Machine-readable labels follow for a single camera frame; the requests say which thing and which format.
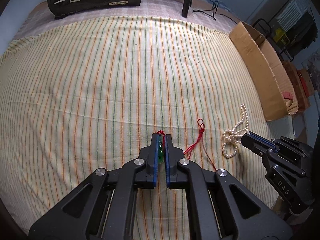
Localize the green jade red cord pendant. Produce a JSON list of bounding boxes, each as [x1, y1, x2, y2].
[[157, 118, 217, 171]]

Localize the small pearl necklace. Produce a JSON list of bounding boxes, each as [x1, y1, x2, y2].
[[221, 103, 250, 159]]

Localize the cardboard tray box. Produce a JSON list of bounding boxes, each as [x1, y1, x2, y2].
[[229, 22, 298, 121]]

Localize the yellow striped cloth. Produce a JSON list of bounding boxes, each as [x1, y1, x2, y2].
[[1, 16, 293, 232]]

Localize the yellow crate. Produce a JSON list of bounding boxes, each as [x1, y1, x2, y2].
[[273, 28, 290, 47]]

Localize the black clothes rack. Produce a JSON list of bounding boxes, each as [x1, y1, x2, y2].
[[251, 0, 318, 60]]

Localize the striped hanging cloth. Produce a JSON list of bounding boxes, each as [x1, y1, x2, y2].
[[276, 0, 310, 31]]

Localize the checkered bed sheet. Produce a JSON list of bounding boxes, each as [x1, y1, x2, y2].
[[13, 0, 240, 40]]

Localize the black power cable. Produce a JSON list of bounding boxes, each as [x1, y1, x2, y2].
[[192, 0, 241, 25]]

